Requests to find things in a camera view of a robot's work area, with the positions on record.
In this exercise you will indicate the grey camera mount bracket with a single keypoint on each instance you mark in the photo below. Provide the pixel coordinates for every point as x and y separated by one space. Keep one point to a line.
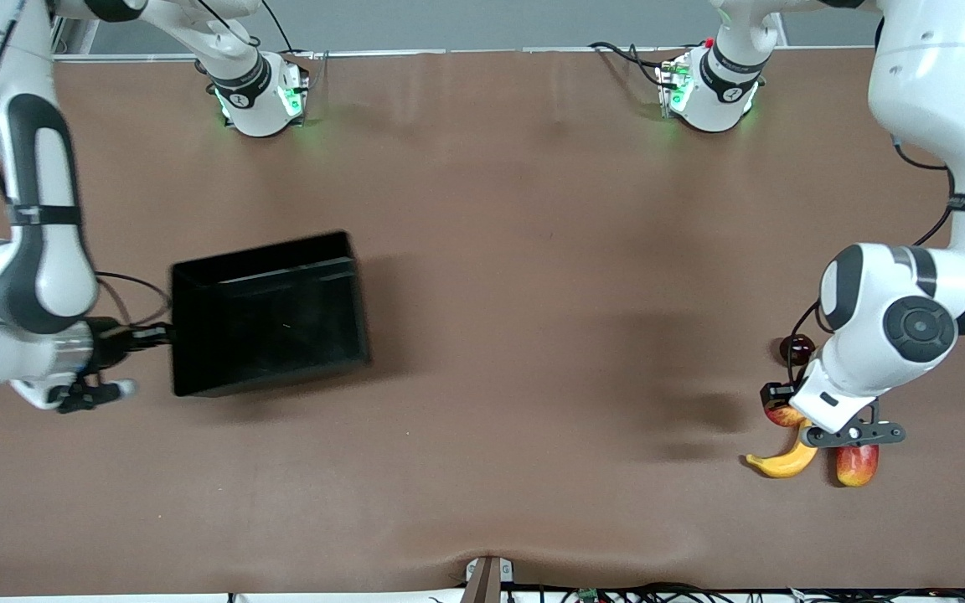
487 579

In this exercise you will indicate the small green circuit board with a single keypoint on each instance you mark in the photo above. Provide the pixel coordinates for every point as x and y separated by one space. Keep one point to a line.
588 595

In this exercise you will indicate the brown table cover sheet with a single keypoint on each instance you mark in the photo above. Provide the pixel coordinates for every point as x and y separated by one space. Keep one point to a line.
533 335

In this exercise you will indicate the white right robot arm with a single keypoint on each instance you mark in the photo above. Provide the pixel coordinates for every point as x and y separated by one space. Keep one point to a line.
55 276

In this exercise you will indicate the black plastic box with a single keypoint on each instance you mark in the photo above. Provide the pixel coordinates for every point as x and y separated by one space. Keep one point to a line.
273 318

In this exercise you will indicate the aluminium frame profile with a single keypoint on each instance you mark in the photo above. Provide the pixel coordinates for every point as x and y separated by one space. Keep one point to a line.
72 38

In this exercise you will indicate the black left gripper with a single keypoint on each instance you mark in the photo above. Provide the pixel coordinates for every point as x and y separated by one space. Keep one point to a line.
778 393

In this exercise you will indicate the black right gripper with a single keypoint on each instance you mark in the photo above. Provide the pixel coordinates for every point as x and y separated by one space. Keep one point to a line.
118 342

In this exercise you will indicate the red yellow mango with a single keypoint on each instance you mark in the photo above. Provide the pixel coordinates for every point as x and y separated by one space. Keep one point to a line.
858 465

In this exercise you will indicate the yellow banana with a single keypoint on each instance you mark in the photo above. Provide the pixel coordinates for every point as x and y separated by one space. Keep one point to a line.
784 463

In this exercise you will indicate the red yellow apple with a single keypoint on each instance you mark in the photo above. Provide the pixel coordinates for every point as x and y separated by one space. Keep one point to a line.
784 416

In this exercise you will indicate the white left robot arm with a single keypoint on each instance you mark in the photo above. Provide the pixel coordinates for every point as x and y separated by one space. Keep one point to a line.
935 67

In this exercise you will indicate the dark purple plum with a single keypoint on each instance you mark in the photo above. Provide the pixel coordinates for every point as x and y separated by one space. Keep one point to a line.
801 347

